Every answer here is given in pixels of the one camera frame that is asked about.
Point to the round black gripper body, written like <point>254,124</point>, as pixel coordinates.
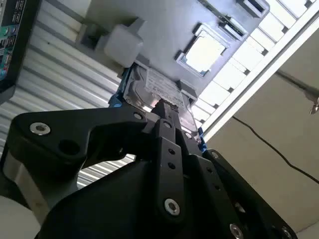
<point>112,204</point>

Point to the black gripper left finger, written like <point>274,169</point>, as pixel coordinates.
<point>57,129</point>

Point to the hard disk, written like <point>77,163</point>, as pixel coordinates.
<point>159,82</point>

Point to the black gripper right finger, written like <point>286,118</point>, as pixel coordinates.
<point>207,179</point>

